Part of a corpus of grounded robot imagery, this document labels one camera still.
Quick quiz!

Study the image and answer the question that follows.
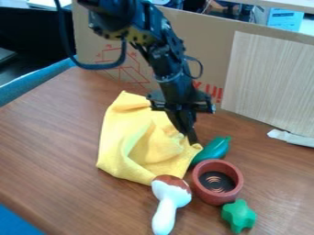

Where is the cardboard box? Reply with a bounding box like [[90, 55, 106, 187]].
[[70, 0, 314, 108]]

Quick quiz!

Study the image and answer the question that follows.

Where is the yellow cloth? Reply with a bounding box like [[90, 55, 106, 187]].
[[94, 90, 204, 186]]

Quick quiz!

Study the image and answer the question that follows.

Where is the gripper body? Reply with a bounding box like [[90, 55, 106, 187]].
[[144, 73, 218, 116]]

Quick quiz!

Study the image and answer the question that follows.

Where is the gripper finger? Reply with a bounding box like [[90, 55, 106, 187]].
[[164, 110, 187, 134], [177, 109, 200, 146]]

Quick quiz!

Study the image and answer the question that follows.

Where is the red bowl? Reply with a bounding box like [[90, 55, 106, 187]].
[[190, 159, 246, 207]]

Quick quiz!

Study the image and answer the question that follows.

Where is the green toy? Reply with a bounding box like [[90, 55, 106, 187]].
[[220, 198, 258, 234]]

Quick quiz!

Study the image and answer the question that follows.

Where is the wooden board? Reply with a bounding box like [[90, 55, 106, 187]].
[[219, 30, 314, 139]]

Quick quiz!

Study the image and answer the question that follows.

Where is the green toy pepper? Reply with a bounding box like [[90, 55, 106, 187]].
[[188, 135, 233, 168]]

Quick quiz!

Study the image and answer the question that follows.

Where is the toy mushroom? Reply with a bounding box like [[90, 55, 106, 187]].
[[149, 174, 195, 235]]

